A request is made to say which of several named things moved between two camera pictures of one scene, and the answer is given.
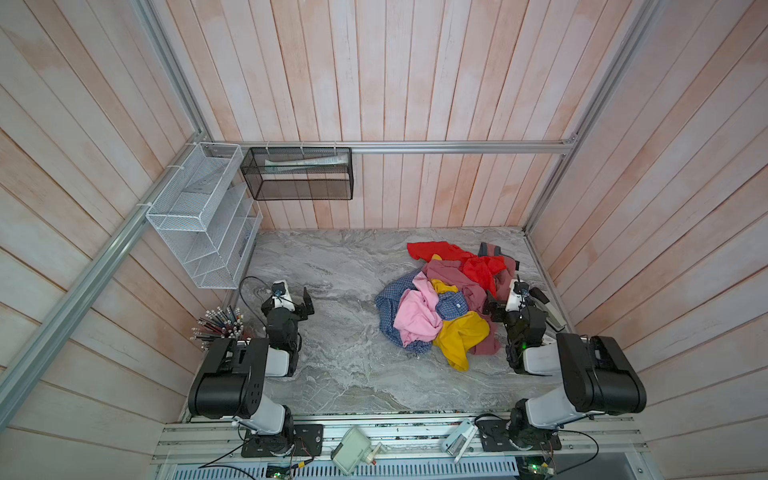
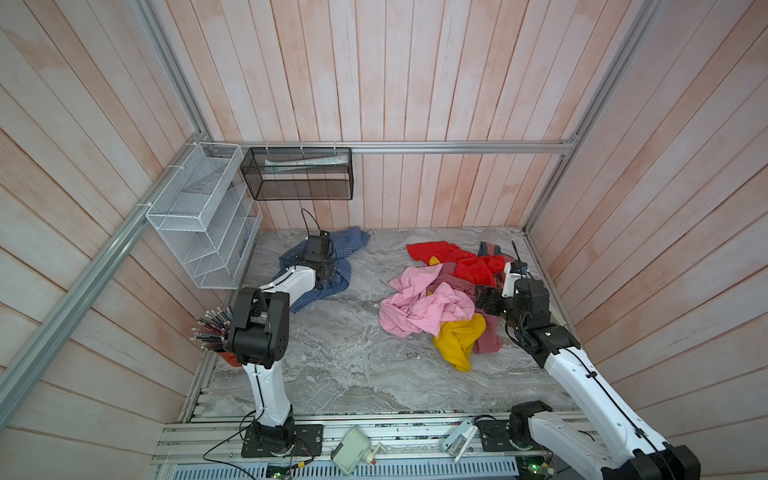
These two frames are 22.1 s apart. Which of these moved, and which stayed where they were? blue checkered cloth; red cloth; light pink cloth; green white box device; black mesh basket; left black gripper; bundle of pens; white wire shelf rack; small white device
Moved: blue checkered cloth; left black gripper; light pink cloth
Stayed: red cloth; small white device; bundle of pens; white wire shelf rack; black mesh basket; green white box device
